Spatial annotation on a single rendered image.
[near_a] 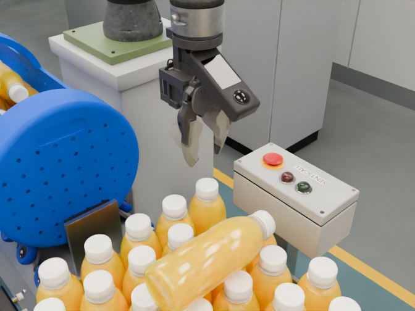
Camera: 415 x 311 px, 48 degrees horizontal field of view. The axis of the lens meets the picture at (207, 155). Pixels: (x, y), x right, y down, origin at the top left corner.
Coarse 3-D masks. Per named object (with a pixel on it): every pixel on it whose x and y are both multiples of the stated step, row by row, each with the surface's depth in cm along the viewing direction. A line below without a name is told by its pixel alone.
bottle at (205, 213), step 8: (192, 200) 82; (200, 200) 80; (208, 200) 80; (216, 200) 81; (192, 208) 82; (200, 208) 80; (208, 208) 80; (216, 208) 81; (224, 208) 83; (192, 216) 82; (200, 216) 81; (208, 216) 80; (216, 216) 81; (224, 216) 83; (200, 224) 81; (208, 224) 81; (200, 232) 82
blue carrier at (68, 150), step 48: (0, 48) 131; (48, 96) 77; (96, 96) 85; (0, 144) 72; (48, 144) 76; (96, 144) 82; (0, 192) 73; (48, 192) 80; (96, 192) 87; (48, 240) 84
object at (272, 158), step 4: (272, 152) 85; (264, 156) 84; (268, 156) 84; (272, 156) 84; (276, 156) 84; (280, 156) 84; (264, 160) 83; (268, 160) 83; (272, 160) 83; (276, 160) 83; (280, 160) 83; (272, 164) 83; (276, 164) 83
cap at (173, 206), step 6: (168, 198) 77; (174, 198) 77; (180, 198) 77; (162, 204) 76; (168, 204) 76; (174, 204) 76; (180, 204) 76; (186, 204) 77; (168, 210) 75; (174, 210) 75; (180, 210) 75; (168, 216) 76; (174, 216) 76; (180, 216) 76
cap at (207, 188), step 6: (198, 180) 81; (204, 180) 81; (210, 180) 81; (198, 186) 80; (204, 186) 80; (210, 186) 80; (216, 186) 80; (198, 192) 80; (204, 192) 79; (210, 192) 79; (216, 192) 80; (204, 198) 80; (210, 198) 80
